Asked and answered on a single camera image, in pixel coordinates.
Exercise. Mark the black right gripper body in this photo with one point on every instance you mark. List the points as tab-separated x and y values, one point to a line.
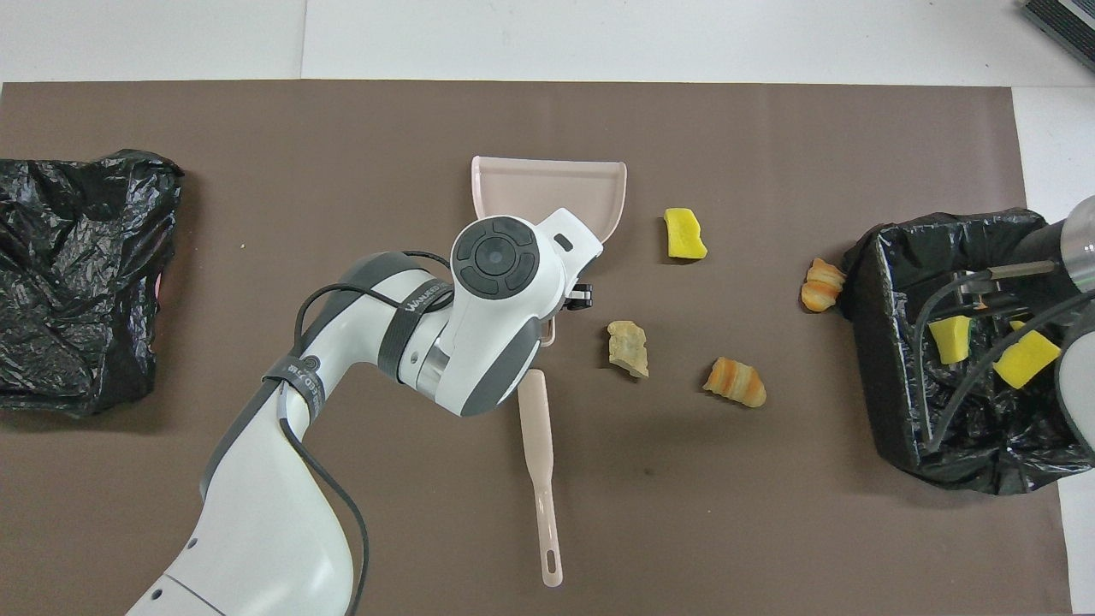
992	304

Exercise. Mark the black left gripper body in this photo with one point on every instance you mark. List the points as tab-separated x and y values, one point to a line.
580	296

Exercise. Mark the small yellow sponge wedge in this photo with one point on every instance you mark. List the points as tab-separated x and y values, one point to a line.
949	340

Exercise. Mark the notched yellow sponge piece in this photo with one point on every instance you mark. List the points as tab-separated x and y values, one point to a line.
1026	359

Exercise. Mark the pale foam chunk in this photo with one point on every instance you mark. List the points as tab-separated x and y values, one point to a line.
629	346

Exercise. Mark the beige plastic dustpan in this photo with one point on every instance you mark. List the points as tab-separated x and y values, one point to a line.
547	184

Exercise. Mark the beige brush black bristles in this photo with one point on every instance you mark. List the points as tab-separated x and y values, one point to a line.
537	436

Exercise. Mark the striped orange toy croissant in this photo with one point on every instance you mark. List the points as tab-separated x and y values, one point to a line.
823	287
736	383

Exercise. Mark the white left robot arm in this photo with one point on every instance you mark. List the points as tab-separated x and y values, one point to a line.
274	513

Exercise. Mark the open bin black liner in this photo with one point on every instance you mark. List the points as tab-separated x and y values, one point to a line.
898	342

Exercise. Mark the rounded yellow sponge piece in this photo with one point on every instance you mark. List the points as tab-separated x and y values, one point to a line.
684	235

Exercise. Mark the brown paper table mat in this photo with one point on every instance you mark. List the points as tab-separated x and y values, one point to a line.
770	128

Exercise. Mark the black ribbed device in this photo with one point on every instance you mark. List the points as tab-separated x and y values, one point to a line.
1065	21

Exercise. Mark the crumpled black plastic bag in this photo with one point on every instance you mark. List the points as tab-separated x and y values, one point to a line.
85	257

